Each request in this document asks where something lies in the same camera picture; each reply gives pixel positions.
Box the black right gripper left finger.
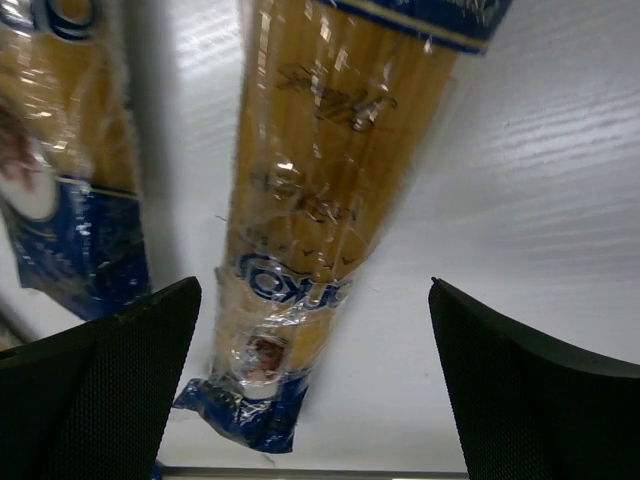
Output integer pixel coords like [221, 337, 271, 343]
[1, 277, 202, 479]

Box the spaghetti bag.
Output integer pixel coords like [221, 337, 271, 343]
[1, 1, 151, 320]
[174, 1, 509, 454]

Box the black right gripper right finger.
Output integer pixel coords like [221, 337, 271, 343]
[429, 279, 639, 479]

